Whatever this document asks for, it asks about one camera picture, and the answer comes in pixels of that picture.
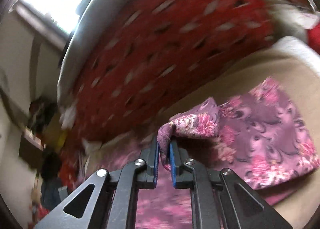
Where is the purple floral shirt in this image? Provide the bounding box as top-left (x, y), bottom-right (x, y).
top-left (100, 76), bottom-right (320, 229)

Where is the yellow box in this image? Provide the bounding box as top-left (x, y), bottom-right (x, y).
top-left (42, 113), bottom-right (67, 153)

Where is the white plastic bag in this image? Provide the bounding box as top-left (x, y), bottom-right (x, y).
top-left (59, 105), bottom-right (76, 130)

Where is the beige fleece blanket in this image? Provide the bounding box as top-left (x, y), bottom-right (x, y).
top-left (85, 48), bottom-right (320, 229)

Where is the red patterned quilt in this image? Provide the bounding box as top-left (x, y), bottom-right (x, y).
top-left (57, 0), bottom-right (276, 182)

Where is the red folded cloth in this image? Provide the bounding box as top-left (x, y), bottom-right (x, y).
top-left (307, 24), bottom-right (320, 54)

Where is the grey pillow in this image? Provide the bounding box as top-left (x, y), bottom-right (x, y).
top-left (57, 0), bottom-right (130, 105)

